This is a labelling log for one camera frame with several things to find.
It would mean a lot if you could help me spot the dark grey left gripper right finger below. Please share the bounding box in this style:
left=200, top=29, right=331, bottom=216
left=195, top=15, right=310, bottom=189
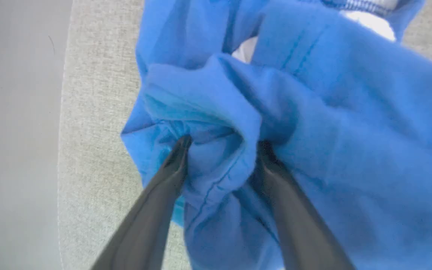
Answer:
left=255, top=141, right=356, bottom=270

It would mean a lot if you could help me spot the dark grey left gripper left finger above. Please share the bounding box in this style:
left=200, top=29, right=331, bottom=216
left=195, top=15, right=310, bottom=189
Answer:
left=90, top=135, right=193, bottom=270

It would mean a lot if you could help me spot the blue shirt with white trim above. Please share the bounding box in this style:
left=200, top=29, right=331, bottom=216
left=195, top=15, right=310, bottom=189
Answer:
left=120, top=0, right=432, bottom=270

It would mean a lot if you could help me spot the grey fabric mat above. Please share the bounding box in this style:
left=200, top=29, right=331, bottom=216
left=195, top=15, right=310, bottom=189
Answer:
left=57, top=0, right=432, bottom=270

